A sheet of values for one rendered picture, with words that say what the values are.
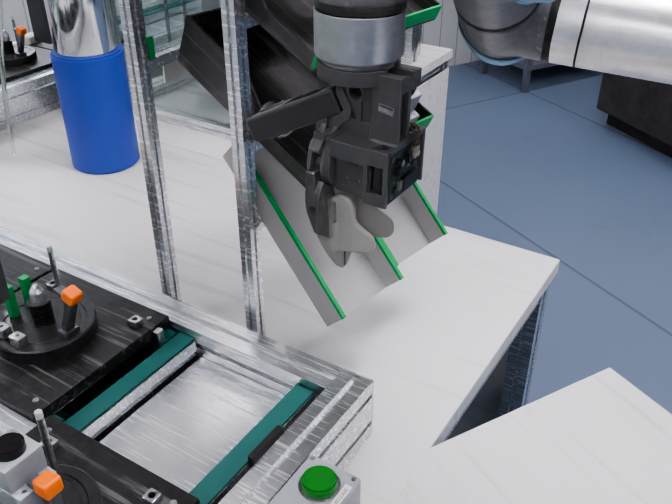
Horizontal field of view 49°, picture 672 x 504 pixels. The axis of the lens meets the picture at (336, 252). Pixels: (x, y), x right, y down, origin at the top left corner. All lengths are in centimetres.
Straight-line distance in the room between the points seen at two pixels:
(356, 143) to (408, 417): 55
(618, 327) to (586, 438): 173
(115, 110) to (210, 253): 47
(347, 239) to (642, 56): 30
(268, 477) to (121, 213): 87
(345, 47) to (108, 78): 117
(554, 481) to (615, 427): 15
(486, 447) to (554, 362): 155
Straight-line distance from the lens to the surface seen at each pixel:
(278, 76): 109
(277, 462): 90
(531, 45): 69
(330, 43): 61
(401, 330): 124
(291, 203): 107
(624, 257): 324
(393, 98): 62
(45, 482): 77
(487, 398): 173
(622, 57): 68
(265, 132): 71
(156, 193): 112
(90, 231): 158
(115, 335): 109
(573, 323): 279
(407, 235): 120
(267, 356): 103
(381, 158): 62
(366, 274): 110
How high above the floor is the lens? 162
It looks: 32 degrees down
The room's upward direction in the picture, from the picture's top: straight up
